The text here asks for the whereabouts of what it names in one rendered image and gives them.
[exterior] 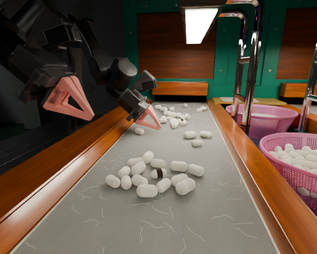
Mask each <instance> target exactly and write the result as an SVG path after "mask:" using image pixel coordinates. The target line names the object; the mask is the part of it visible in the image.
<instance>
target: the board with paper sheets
mask: <svg viewBox="0 0 317 254"><path fill-rule="evenodd" d="M211 99H212V101H213V102H214V104H233V102H226V101H223V100H222V99H221V98H220V97H211ZM254 99H256V100H257V101H259V102H253V104H261V105H287V103H285V102H283V101H280V100H277V99H275V98H254Z"/></svg>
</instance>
